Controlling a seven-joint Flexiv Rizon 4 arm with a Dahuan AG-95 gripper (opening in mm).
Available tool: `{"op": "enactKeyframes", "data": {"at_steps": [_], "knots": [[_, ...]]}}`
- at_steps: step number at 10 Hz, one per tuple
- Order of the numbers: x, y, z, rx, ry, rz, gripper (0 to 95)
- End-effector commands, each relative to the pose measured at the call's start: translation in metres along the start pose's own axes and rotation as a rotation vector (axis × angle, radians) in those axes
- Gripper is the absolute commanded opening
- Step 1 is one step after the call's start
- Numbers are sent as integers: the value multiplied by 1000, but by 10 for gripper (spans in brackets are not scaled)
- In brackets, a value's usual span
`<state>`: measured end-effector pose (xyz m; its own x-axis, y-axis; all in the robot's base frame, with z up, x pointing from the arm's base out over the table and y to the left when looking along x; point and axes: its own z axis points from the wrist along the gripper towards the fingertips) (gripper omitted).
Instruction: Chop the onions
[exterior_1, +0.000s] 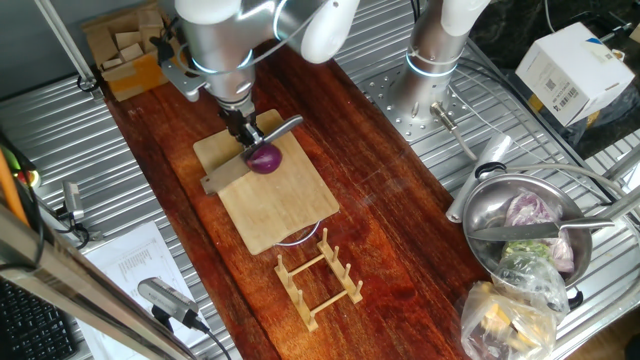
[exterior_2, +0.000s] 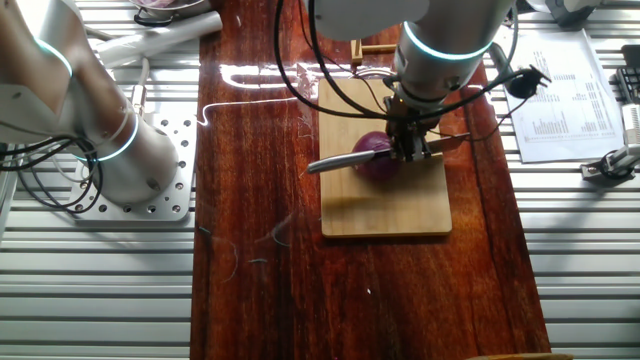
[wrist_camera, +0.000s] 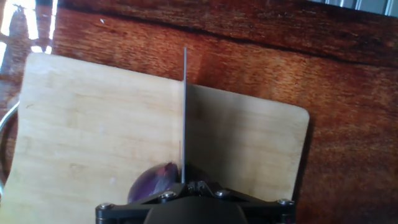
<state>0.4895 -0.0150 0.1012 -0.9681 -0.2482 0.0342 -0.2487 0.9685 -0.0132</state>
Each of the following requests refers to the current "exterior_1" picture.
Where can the purple onion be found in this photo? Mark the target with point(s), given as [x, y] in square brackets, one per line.
[265, 159]

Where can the steel kitchen knife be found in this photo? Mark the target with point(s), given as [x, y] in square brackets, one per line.
[520, 231]

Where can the white plastic roll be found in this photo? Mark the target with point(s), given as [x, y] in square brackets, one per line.
[480, 175]

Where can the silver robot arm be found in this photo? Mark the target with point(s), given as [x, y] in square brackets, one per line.
[225, 45]

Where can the purple vegetable pieces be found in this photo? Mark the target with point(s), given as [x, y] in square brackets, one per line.
[530, 210]

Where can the printed paper sheet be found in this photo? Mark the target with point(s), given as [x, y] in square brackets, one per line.
[135, 260]

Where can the silver bar-shaped camera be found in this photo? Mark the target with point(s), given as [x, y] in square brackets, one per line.
[167, 300]

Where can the green vegetable piece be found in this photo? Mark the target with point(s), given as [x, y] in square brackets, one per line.
[525, 248]

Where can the orange rod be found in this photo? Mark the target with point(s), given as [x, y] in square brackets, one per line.
[10, 190]

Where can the bamboo cutting board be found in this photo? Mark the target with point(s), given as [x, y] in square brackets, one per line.
[295, 210]

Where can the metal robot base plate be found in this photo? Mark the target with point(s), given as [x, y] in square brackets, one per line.
[380, 90]

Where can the glossy wood-grain table mat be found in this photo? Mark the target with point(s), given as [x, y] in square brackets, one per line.
[375, 175]

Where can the white cardboard box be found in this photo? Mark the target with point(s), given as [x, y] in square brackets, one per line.
[570, 70]

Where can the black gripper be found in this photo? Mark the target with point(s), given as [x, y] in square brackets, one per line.
[237, 114]

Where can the small silver camera on mount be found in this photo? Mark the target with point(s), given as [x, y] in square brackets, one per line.
[73, 200]

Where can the black keyboard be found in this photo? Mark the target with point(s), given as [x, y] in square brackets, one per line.
[30, 325]

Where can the clear plastic bag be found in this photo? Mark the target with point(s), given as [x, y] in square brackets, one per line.
[520, 320]

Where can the steel cleaver knife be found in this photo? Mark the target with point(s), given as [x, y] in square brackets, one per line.
[225, 175]

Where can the small wooden block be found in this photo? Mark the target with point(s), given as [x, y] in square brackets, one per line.
[112, 63]
[132, 53]
[127, 40]
[149, 39]
[150, 20]

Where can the polished steel bar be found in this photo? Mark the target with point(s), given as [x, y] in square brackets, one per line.
[75, 285]

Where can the wooden knife rack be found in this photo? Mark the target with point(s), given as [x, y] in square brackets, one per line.
[300, 300]

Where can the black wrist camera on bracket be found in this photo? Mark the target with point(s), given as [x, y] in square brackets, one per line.
[180, 77]

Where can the silver metal pole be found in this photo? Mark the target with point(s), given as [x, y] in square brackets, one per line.
[65, 45]

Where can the black plastic bag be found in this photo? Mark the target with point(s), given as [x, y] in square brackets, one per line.
[610, 125]

